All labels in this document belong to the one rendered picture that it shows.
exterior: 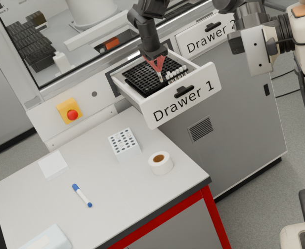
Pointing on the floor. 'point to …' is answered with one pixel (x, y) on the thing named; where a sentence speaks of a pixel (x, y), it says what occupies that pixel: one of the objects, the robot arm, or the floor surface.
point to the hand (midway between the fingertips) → (157, 69)
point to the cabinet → (217, 125)
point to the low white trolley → (113, 196)
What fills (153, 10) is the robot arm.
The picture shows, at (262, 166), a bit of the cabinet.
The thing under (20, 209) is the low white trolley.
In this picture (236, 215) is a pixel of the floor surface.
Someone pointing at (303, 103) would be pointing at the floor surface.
